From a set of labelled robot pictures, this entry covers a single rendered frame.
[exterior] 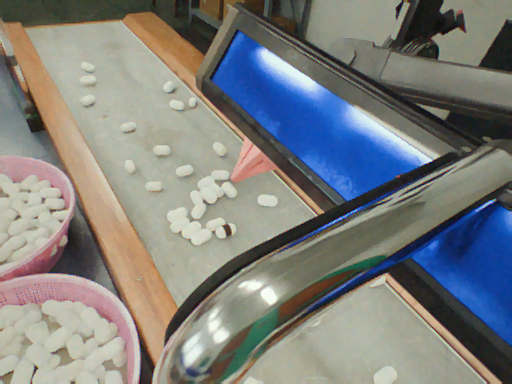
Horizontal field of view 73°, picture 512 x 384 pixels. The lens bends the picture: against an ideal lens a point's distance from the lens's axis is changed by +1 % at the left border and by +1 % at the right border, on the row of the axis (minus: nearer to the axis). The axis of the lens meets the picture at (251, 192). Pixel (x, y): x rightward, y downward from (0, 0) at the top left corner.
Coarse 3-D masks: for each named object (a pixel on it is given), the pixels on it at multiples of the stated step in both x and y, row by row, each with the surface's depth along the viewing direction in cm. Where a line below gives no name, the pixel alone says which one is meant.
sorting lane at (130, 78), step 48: (48, 48) 99; (96, 48) 103; (144, 48) 107; (96, 96) 84; (144, 96) 87; (192, 96) 90; (96, 144) 71; (144, 144) 73; (192, 144) 75; (240, 144) 77; (144, 192) 63; (240, 192) 66; (288, 192) 67; (144, 240) 55; (240, 240) 57; (192, 288) 50; (384, 288) 54; (336, 336) 47; (384, 336) 48; (432, 336) 49
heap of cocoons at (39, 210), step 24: (0, 192) 61; (24, 192) 59; (48, 192) 60; (0, 216) 55; (24, 216) 56; (48, 216) 56; (72, 216) 58; (0, 240) 52; (24, 240) 53; (0, 264) 51
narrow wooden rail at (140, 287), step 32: (32, 64) 87; (32, 96) 80; (64, 128) 70; (64, 160) 63; (96, 160) 64; (96, 192) 58; (96, 224) 53; (128, 224) 54; (128, 256) 50; (128, 288) 46; (160, 288) 47; (160, 320) 44; (160, 352) 41
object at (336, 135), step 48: (240, 48) 27; (288, 48) 24; (240, 96) 27; (288, 96) 24; (336, 96) 21; (384, 96) 19; (288, 144) 23; (336, 144) 21; (384, 144) 19; (432, 144) 17; (480, 144) 16; (336, 192) 21; (480, 240) 16; (432, 288) 17; (480, 288) 16; (480, 336) 15
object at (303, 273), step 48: (384, 192) 13; (432, 192) 12; (480, 192) 13; (288, 240) 11; (336, 240) 10; (384, 240) 10; (432, 240) 12; (240, 288) 9; (288, 288) 9; (336, 288) 9; (192, 336) 9; (240, 336) 8; (288, 336) 9
